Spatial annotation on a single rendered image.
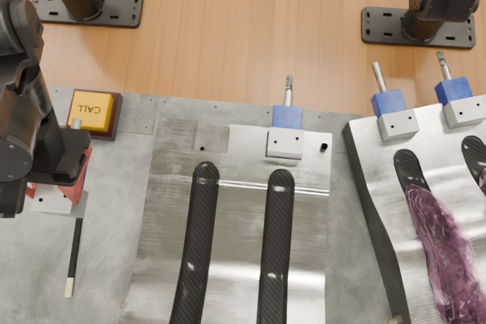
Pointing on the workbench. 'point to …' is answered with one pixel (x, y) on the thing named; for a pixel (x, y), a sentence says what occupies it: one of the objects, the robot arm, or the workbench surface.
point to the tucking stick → (73, 257)
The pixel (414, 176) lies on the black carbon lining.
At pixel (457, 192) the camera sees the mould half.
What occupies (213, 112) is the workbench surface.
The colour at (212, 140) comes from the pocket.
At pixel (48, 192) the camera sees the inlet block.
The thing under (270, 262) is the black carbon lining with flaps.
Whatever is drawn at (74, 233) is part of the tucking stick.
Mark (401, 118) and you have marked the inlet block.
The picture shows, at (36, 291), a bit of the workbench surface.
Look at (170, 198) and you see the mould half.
